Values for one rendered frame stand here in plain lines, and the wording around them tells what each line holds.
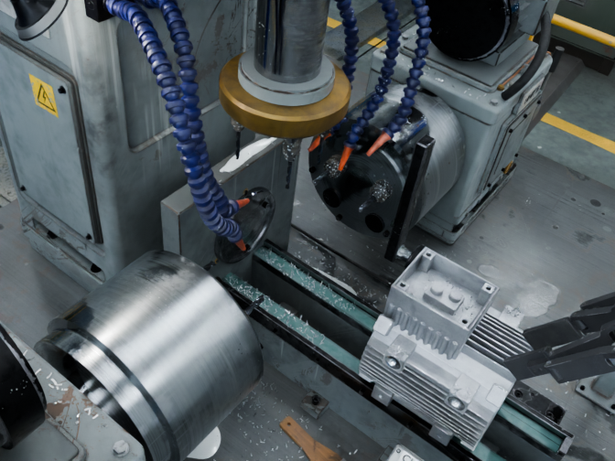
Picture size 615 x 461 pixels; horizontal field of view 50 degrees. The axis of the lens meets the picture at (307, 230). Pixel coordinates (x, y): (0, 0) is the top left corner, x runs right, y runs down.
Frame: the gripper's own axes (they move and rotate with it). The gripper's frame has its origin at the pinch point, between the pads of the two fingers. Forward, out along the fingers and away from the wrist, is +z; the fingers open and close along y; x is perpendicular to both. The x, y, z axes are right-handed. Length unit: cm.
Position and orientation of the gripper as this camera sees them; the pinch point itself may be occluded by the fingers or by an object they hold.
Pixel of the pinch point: (540, 349)
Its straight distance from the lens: 84.4
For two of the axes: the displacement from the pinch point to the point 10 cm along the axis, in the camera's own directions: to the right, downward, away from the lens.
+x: 6.3, 7.8, 0.4
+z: -4.9, 3.6, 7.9
